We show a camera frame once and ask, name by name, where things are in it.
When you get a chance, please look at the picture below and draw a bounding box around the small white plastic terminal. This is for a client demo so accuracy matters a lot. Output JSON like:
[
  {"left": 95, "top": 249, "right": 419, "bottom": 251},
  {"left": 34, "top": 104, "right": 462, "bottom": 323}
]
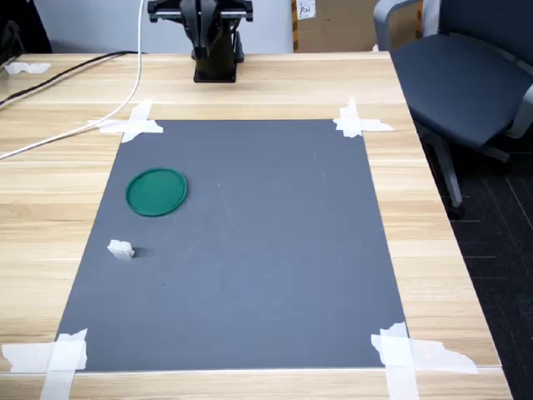
[{"left": 107, "top": 238, "right": 135, "bottom": 262}]

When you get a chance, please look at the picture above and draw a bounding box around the round green lid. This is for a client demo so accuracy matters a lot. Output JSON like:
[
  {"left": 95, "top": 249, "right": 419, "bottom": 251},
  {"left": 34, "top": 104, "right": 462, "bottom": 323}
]
[{"left": 125, "top": 167, "right": 189, "bottom": 218}]

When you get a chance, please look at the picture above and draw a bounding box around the brown cardboard box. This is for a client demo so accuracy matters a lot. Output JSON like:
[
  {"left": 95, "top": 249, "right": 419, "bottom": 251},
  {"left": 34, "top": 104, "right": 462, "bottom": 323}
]
[{"left": 291, "top": 0, "right": 424, "bottom": 54}]

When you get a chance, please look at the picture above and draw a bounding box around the white tape cross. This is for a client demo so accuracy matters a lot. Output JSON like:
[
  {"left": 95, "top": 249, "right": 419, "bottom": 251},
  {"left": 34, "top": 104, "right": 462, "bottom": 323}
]
[
  {"left": 332, "top": 96, "right": 395, "bottom": 139},
  {"left": 87, "top": 98, "right": 165, "bottom": 144},
  {"left": 370, "top": 321, "right": 479, "bottom": 400},
  {"left": 1, "top": 327, "right": 89, "bottom": 400}
]

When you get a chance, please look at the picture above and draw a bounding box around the person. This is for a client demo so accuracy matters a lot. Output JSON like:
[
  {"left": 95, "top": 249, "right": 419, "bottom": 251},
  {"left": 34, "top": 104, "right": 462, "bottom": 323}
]
[{"left": 0, "top": 0, "right": 53, "bottom": 56}]

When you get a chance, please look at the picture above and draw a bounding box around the dark grey office chair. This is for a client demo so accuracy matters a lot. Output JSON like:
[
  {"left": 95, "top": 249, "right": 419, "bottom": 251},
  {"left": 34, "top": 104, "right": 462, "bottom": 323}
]
[{"left": 372, "top": 0, "right": 533, "bottom": 221}]

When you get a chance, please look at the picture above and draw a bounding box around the dark grey mat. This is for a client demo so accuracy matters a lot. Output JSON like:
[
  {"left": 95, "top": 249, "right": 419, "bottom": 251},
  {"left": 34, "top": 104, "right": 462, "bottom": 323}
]
[{"left": 55, "top": 119, "right": 411, "bottom": 373}]

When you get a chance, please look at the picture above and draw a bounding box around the white camera cable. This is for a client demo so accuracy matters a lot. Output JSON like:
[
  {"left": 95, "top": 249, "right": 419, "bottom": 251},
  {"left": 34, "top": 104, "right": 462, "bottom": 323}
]
[{"left": 0, "top": 0, "right": 143, "bottom": 162}]

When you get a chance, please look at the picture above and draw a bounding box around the black table cable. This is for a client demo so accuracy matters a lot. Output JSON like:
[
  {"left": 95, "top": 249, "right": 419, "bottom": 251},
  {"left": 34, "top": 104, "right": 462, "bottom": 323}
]
[{"left": 0, "top": 50, "right": 147, "bottom": 109}]

